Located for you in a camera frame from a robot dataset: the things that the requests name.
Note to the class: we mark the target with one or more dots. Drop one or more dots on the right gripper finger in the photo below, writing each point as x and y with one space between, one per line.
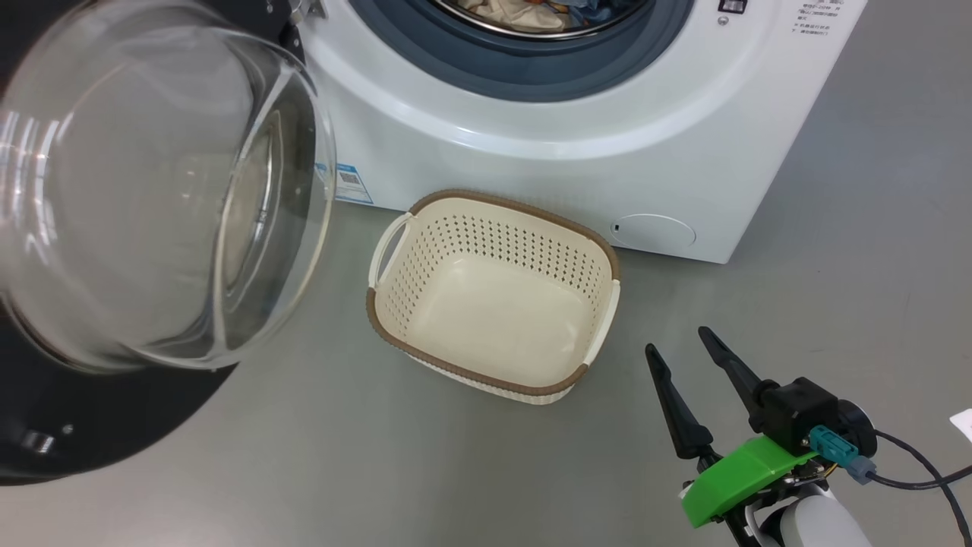
680 414
733 368

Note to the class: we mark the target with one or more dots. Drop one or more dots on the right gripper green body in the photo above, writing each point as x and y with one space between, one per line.
736 479

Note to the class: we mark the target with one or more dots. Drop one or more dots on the blue patterned garment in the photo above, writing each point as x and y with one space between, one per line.
600 9

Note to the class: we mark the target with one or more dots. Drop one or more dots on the cream printed garment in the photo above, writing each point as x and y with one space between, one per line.
509 11

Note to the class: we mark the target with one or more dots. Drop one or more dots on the black-rimmed glass washer door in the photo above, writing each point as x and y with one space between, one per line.
114 425

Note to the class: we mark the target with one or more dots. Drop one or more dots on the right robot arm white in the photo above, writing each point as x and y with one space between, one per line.
820 524

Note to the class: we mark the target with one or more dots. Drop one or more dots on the cream perforated laundry basket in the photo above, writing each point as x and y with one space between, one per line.
493 319

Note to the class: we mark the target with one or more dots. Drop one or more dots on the white front-load washing machine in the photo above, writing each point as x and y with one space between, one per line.
607 167

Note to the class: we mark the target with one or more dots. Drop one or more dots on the grey rubber door gasket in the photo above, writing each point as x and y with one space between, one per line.
531 76

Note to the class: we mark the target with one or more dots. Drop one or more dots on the metal door hinge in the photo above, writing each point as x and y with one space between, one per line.
304 9

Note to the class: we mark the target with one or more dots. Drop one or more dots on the round white filter cover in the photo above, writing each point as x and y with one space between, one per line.
653 231

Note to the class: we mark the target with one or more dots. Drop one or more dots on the white paper scrap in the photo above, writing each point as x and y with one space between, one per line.
963 425

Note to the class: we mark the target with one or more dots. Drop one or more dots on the blue energy label sticker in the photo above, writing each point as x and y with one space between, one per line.
353 182

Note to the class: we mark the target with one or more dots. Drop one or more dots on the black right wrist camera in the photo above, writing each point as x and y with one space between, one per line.
797 414

